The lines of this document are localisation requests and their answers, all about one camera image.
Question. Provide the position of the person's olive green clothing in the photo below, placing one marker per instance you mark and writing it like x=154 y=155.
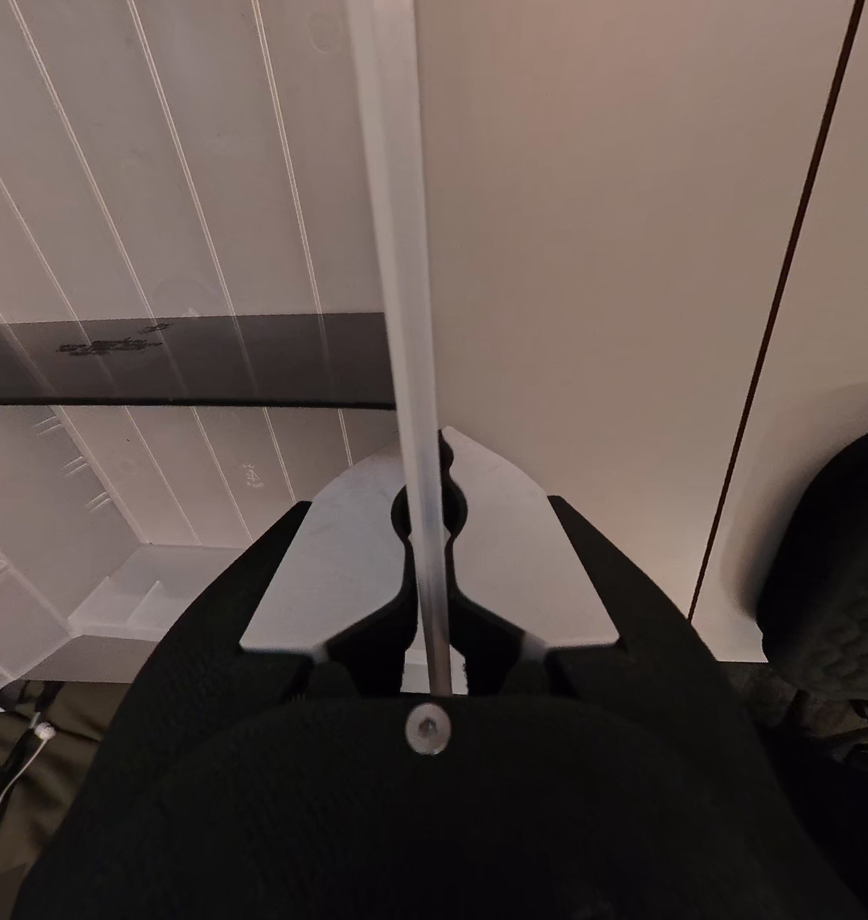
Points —
x=75 y=755

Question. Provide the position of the clear plastic storage bin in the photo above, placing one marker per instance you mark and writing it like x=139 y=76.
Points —
x=190 y=180

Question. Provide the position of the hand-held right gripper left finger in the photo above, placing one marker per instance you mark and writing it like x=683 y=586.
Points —
x=312 y=575

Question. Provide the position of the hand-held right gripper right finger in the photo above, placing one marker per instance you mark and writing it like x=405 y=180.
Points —
x=534 y=575

